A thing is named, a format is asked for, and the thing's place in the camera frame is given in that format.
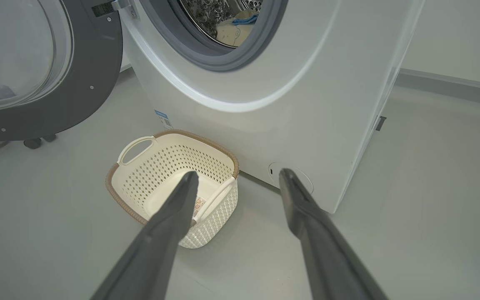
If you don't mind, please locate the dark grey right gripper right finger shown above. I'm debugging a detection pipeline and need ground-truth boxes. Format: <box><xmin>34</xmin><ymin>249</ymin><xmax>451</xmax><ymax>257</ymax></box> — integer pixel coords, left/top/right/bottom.
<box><xmin>280</xmin><ymin>168</ymin><xmax>388</xmax><ymax>300</ymax></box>

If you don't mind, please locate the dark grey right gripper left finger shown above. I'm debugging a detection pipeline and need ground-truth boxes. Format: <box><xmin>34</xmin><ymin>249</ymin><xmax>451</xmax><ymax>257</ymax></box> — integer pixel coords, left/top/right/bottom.
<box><xmin>91</xmin><ymin>171</ymin><xmax>199</xmax><ymax>300</ymax></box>

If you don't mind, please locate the washing machine door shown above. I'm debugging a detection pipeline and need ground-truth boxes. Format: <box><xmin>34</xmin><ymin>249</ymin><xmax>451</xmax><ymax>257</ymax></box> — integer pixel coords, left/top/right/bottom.
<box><xmin>0</xmin><ymin>0</ymin><xmax>124</xmax><ymax>142</ymax></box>

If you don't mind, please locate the yellow cream printed baby garment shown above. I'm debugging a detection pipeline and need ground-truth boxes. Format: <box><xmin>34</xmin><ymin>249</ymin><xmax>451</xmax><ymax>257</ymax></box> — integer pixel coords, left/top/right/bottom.
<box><xmin>216</xmin><ymin>19</ymin><xmax>254</xmax><ymax>48</ymax></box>

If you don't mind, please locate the white front-load washing machine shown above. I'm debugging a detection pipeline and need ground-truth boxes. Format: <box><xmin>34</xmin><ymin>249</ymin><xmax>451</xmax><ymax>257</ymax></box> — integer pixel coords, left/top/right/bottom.
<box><xmin>115</xmin><ymin>0</ymin><xmax>426</xmax><ymax>214</ymax></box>

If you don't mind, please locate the stainless steel washing machine drum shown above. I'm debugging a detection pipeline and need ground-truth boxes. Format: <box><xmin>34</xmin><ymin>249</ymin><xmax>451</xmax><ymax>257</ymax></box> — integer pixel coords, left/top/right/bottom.
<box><xmin>180</xmin><ymin>0</ymin><xmax>263</xmax><ymax>48</ymax></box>

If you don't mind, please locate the basket bottom product label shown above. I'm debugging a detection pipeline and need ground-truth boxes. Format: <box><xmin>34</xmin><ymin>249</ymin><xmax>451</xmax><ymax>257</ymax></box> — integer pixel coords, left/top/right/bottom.
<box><xmin>192</xmin><ymin>196</ymin><xmax>206</xmax><ymax>219</ymax></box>

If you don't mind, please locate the cream perforated laundry basket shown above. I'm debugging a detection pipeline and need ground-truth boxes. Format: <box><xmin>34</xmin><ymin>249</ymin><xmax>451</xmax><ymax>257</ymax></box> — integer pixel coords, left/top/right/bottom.
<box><xmin>106</xmin><ymin>129</ymin><xmax>240</xmax><ymax>249</ymax></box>

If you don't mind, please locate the round filter access cover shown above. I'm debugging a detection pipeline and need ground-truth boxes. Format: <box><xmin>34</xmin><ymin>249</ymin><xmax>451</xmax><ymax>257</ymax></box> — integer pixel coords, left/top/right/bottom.
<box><xmin>268</xmin><ymin>162</ymin><xmax>313</xmax><ymax>195</ymax></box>

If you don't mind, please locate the blue energy label sticker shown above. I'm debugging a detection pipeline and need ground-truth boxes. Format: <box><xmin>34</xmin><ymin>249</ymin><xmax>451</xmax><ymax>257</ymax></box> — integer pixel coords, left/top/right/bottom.
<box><xmin>155</xmin><ymin>110</ymin><xmax>173</xmax><ymax>130</ymax></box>

